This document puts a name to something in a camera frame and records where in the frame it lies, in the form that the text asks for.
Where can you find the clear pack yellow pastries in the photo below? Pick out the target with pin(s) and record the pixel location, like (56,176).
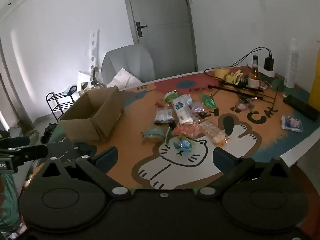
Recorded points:
(213,133)

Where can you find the brown glass bottle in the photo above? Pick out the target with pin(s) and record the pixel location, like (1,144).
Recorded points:
(254,77)

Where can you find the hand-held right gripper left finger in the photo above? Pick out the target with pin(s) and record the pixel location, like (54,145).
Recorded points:
(107,156)

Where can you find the grey door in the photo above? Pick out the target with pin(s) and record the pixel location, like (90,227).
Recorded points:
(162,30)

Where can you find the white power strip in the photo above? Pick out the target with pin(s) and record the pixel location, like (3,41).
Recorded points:
(265,73)

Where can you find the small pink object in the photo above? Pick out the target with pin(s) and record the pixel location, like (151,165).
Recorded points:
(241,107)

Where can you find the green biscuit packet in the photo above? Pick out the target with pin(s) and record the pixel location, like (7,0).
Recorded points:
(153,134)

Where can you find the black shoes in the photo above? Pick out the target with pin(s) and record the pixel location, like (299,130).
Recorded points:
(48,130)

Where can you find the black folded tripod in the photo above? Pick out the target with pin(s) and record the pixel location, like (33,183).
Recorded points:
(237,88)

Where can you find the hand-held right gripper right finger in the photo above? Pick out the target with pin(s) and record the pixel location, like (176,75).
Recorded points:
(222,158)

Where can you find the long black box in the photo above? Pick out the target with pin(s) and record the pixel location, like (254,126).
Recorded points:
(302,107)

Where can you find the black shoe rack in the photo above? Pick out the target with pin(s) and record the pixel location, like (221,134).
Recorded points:
(62,96)

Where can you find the blue green candy packet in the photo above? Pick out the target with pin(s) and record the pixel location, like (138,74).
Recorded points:
(183,143)

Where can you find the black charger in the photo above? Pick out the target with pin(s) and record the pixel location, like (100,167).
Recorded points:
(269,63)

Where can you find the small orange packet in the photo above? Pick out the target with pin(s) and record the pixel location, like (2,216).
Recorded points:
(160,103)

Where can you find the white perforated board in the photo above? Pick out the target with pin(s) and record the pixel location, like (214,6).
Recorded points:
(92,47)

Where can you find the white spray bottle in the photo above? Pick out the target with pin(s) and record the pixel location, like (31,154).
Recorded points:
(292,65)

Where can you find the white packet blue label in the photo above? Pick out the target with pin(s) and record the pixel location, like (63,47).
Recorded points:
(181,110)

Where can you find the green stick packet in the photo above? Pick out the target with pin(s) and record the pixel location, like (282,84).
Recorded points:
(167,135)

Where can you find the grey armchair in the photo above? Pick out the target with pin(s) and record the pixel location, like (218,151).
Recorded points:
(130,62)

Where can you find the green white snack packet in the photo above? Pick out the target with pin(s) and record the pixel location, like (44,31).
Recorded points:
(172,96)

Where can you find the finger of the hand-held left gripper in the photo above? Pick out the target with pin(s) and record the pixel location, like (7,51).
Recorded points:
(32,152)
(15,142)

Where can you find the green triangular packet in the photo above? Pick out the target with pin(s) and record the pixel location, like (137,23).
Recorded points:
(209,101)

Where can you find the brown cardboard box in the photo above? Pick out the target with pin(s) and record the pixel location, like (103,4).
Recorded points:
(82,130)

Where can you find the orange red snack packet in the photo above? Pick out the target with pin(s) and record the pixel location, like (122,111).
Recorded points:
(186,130)

